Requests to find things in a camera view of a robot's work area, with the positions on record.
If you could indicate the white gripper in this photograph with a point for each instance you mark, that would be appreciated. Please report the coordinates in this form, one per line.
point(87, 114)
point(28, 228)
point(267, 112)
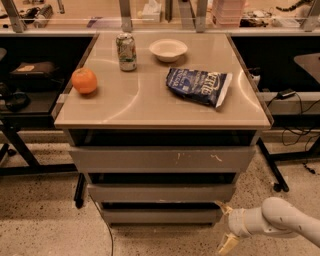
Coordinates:
point(237, 222)

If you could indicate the grey bottom drawer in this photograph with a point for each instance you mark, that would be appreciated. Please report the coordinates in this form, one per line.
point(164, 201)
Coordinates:
point(161, 216)

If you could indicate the grey drawer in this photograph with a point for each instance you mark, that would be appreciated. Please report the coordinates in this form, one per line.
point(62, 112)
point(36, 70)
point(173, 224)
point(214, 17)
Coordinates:
point(160, 193)
point(168, 159)
point(161, 216)

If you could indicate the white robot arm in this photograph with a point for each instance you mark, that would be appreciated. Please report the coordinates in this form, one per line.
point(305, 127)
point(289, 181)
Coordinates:
point(275, 217)

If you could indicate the grey drawer cabinet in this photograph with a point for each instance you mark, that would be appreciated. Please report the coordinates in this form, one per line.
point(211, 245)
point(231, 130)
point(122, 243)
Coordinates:
point(137, 109)

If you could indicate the grey middle drawer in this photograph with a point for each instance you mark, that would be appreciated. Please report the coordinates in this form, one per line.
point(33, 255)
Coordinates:
point(160, 193)

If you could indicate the grey top drawer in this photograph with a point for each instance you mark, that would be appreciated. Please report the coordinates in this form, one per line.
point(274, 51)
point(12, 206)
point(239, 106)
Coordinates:
point(168, 159)

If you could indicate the black table leg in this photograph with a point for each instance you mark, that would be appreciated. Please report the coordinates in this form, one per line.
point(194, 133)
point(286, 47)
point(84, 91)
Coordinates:
point(281, 184)

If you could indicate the blue chip bag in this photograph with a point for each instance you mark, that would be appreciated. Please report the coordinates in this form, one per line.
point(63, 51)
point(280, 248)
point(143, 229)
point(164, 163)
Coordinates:
point(204, 87)

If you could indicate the black power adapter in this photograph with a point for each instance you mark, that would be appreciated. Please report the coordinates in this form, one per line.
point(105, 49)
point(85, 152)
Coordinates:
point(285, 94)

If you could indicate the white bowl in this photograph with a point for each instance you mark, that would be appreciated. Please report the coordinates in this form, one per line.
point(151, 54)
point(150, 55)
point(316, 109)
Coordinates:
point(168, 50)

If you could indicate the orange fruit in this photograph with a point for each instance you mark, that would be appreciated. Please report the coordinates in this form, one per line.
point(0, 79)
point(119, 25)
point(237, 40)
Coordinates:
point(84, 80)

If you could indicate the green white soda can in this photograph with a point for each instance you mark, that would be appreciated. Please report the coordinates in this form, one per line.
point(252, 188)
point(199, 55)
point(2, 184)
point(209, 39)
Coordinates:
point(126, 51)

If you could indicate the pink plastic container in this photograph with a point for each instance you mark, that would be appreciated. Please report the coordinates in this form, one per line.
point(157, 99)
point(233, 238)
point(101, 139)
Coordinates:
point(227, 13)

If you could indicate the tissue box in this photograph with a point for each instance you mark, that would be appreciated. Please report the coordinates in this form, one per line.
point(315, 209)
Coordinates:
point(152, 11)

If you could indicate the black headphones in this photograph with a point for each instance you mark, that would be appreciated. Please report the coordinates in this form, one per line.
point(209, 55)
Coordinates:
point(17, 101)

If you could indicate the black bag on shelf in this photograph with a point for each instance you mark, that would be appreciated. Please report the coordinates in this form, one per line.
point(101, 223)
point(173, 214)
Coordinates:
point(32, 74)

